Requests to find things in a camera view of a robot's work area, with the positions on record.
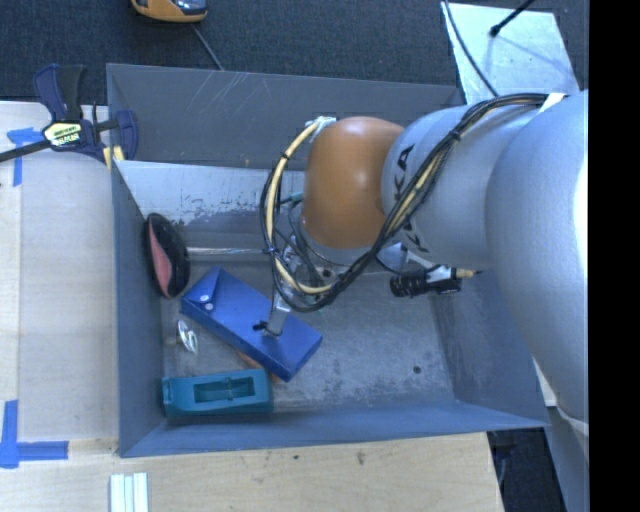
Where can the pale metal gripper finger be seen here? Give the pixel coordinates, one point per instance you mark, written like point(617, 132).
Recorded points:
point(278, 320)

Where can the blue flat box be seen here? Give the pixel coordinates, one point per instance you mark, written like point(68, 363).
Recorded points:
point(240, 320)

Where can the orange flat piece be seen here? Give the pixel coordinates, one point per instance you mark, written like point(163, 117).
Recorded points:
point(250, 361)

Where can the grey metal bin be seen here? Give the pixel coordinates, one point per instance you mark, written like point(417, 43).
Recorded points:
point(380, 360)

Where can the black and red oval object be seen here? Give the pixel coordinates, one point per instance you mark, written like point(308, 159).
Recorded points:
point(167, 255)

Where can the pale wood board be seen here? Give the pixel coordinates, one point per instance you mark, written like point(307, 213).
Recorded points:
point(65, 300)

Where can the black cylinder on white bracket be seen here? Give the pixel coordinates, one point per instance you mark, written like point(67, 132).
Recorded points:
point(415, 284)

